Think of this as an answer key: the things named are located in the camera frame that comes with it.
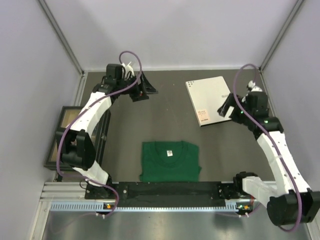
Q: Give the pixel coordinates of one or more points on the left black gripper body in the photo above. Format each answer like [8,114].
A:
[124,84]

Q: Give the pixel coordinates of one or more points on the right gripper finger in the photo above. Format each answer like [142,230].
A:
[225,111]
[229,101]

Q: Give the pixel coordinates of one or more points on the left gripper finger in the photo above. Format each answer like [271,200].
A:
[138,96]
[145,86]

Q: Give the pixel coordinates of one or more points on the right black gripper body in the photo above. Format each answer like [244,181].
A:
[236,118]

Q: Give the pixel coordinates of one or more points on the white folder black inside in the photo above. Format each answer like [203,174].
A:
[207,96]

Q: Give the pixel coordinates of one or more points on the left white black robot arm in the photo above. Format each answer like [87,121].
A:
[74,143]

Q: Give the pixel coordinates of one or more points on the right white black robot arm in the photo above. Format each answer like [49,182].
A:
[291,200]

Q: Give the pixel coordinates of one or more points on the green folded t-shirt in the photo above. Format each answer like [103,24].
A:
[169,161]

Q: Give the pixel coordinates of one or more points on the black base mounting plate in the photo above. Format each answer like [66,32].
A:
[178,194]

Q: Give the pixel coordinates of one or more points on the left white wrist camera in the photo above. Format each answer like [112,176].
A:
[128,68]

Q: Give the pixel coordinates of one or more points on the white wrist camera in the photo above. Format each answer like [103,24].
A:
[128,68]
[253,87]

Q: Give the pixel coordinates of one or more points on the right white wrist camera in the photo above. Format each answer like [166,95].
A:
[253,87]

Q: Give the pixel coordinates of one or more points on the left aluminium corner post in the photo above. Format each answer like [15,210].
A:
[60,35]

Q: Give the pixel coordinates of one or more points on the aluminium corner post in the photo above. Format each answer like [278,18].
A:
[60,35]
[298,5]

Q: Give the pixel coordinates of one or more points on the grey slotted cable duct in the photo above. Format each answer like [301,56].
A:
[105,207]

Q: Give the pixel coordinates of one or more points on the right aluminium corner post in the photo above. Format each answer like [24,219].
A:
[298,5]

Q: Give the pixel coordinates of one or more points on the aluminium front rail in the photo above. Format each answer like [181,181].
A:
[77,191]

